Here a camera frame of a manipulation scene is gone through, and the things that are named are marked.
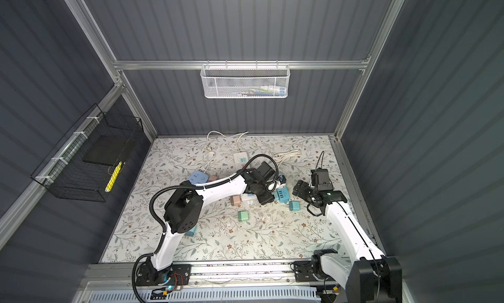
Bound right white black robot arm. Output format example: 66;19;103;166
291;180;402;302

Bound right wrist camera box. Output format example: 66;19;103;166
311;168;333;192

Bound white wire mesh basket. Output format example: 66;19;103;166
200;66;291;99

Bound black pad in basket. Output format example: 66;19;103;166
83;135;136;167

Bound pink charger cube lower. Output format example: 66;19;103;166
230;195;242;207

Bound white power strip cable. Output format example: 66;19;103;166
200;129;249;174

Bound teal charger cube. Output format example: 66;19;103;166
288;201;301;212
185;226;197;237

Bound floral table mat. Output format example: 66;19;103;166
101;135;347;263

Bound white multicolour power strip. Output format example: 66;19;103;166
234;152;249;169

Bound green charger cube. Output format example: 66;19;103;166
238;211;250;222

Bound teal USB power strip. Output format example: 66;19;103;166
273;187;290;203

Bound blue triangular socket adapter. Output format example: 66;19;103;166
188;171;209;185

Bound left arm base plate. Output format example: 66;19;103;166
134;263;192;287

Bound black wire wall basket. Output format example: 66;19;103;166
31;104;143;203

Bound white coiled cable right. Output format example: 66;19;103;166
273;149;302;166

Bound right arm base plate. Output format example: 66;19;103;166
291;257;350;285

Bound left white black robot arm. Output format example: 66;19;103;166
133;168;279;285

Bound yellow marker pen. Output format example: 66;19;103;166
105;161;123;193

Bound black corrugated cable hose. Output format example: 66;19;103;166
130;153;280;303

